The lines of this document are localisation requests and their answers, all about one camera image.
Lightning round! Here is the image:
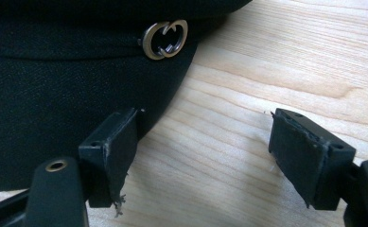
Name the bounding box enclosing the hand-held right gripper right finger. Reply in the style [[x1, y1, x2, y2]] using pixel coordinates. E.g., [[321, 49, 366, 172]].
[[268, 108, 357, 211]]

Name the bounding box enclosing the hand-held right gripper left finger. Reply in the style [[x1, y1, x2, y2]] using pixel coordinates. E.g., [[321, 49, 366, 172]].
[[78, 108, 140, 218]]

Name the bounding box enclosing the black fabric bag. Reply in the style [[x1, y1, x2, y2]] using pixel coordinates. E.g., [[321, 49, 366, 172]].
[[0, 0, 254, 192]]

